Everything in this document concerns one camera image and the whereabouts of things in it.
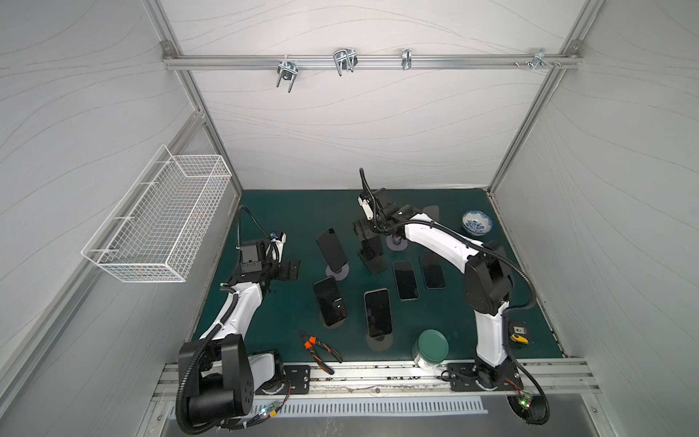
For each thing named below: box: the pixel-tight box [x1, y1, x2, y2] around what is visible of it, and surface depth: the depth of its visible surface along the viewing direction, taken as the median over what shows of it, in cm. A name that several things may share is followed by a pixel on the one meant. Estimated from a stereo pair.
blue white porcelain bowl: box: [461, 209, 494, 237], surface depth 109 cm
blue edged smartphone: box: [392, 260, 420, 302], surface depth 95 cm
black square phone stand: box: [357, 249, 389, 275], surface depth 98 cm
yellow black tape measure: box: [509, 333, 530, 346], surface depth 81 cm
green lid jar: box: [412, 328, 450, 370], surface depth 72 cm
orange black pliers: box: [298, 330, 344, 376], surface depth 80 cm
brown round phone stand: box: [422, 205, 440, 222], surface depth 100 cm
